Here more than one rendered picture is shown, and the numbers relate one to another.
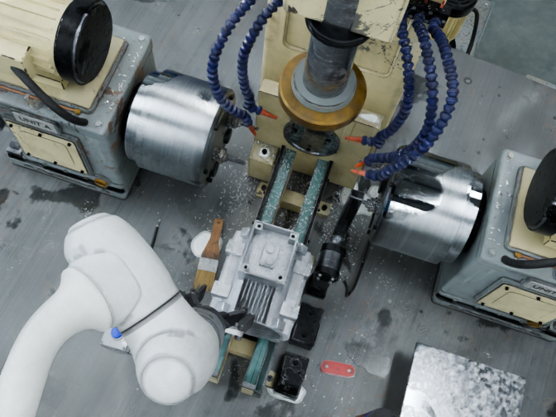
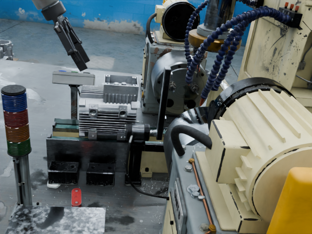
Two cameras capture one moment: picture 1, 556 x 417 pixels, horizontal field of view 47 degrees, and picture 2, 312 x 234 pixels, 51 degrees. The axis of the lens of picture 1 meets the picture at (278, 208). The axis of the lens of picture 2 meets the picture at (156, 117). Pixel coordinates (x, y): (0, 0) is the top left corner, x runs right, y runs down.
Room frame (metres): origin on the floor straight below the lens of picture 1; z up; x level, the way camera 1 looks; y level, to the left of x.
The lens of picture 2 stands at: (0.29, -1.08, 1.57)
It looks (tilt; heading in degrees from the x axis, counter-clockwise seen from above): 27 degrees down; 75
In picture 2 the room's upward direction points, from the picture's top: 7 degrees clockwise
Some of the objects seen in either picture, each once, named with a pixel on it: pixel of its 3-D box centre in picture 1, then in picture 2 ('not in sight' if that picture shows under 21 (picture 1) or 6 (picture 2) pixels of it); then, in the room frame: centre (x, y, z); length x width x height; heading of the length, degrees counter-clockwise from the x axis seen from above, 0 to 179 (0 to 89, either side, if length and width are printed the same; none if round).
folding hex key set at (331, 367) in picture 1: (337, 369); (76, 198); (0.28, -0.22, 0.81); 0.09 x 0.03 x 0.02; 90
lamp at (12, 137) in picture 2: not in sight; (17, 129); (0.13, -0.26, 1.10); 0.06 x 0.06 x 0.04
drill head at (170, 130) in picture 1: (164, 122); (177, 78); (0.75, 0.32, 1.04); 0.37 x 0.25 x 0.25; 83
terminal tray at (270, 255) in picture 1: (268, 256); (120, 89); (0.43, 0.00, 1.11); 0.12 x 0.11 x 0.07; 174
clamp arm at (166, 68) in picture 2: (346, 218); (162, 104); (0.55, -0.15, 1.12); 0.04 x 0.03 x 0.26; 173
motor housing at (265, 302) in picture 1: (261, 285); (108, 112); (0.39, 0.00, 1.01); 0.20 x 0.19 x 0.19; 174
